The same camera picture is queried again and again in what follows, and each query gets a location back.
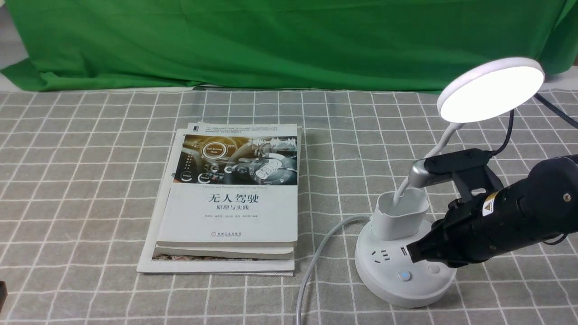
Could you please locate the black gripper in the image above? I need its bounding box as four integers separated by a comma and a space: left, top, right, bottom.
406, 190, 536, 268

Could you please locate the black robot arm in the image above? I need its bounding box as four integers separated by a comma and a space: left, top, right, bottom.
406, 155, 578, 268

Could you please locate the white desk lamp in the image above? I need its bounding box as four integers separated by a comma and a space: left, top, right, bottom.
355, 57, 545, 308

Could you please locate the middle white book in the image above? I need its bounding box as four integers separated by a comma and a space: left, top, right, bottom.
153, 245, 294, 260

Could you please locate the top white driving book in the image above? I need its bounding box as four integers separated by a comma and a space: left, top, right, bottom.
156, 123, 302, 247

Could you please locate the green backdrop cloth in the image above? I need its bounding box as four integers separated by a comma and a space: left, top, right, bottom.
1, 0, 577, 91

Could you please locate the bottom thin white magazine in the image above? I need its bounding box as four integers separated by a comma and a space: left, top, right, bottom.
137, 135, 297, 276

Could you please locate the grey checked tablecloth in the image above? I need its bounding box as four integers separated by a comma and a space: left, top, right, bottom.
0, 91, 578, 325

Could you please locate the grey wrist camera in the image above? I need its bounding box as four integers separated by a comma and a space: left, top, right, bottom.
409, 149, 503, 202

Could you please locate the white lamp power cable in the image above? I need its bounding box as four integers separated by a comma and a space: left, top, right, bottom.
296, 214, 372, 325

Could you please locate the black camera cable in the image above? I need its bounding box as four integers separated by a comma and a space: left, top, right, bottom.
490, 93, 578, 157

